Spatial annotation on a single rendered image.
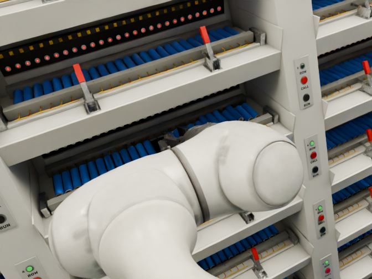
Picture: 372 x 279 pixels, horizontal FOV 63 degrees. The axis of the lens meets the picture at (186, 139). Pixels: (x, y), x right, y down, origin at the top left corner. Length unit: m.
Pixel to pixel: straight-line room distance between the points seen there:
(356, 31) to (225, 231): 0.59
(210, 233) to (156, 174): 0.51
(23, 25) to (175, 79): 0.29
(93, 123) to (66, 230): 0.31
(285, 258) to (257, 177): 0.71
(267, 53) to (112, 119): 0.37
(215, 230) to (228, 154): 0.51
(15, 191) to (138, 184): 0.37
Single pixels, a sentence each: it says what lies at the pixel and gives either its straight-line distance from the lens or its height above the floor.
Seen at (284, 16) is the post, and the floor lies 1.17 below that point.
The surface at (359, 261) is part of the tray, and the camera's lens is 1.28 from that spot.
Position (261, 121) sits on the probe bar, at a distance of 0.79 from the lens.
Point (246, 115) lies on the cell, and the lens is 0.81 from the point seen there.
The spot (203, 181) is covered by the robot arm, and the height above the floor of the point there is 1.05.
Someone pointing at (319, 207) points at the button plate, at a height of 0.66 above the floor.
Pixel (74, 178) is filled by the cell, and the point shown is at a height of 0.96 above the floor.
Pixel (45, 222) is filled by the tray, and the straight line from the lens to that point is 0.72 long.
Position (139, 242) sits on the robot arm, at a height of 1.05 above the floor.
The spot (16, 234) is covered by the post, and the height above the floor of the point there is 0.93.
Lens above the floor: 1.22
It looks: 21 degrees down
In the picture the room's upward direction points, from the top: 16 degrees counter-clockwise
